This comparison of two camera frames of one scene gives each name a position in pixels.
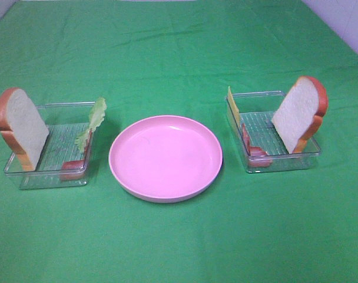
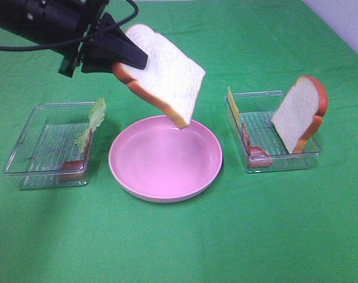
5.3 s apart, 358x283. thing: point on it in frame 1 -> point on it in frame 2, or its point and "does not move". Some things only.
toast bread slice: (23, 127) -> (172, 81)
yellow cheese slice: (232, 104) does not move
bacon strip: (257, 157) does not move
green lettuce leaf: (97, 115) does not move
